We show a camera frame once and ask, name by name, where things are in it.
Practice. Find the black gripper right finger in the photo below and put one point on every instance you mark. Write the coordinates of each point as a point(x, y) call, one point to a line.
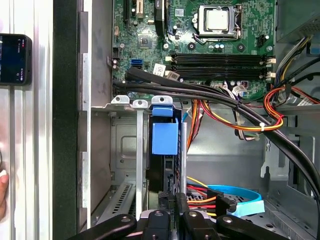
point(197, 227)

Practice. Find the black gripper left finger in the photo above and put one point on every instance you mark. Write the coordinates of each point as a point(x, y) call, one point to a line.
point(157, 225)

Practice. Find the hard disk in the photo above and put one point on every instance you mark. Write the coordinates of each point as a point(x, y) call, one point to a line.
point(165, 137)

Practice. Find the metal disk bay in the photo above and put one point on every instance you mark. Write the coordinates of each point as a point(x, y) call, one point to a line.
point(140, 150)

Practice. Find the person's hand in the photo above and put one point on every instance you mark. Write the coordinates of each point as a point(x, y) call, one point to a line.
point(3, 190)

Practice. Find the black open PC case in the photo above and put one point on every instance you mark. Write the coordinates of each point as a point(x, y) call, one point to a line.
point(65, 125)

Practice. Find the black RAM slot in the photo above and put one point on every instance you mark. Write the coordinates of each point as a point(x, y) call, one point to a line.
point(220, 59)
point(220, 73)

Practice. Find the silver CPU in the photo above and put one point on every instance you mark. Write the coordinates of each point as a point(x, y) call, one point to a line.
point(217, 21)

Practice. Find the CPU socket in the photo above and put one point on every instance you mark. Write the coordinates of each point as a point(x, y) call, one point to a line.
point(201, 20)

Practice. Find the green motherboard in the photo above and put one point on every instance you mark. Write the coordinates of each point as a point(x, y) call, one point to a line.
point(252, 25)

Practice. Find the black smartphone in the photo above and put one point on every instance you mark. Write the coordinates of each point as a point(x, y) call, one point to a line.
point(12, 60)

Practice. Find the grey power supply unit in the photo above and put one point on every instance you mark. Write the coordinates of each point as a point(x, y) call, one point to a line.
point(295, 15)

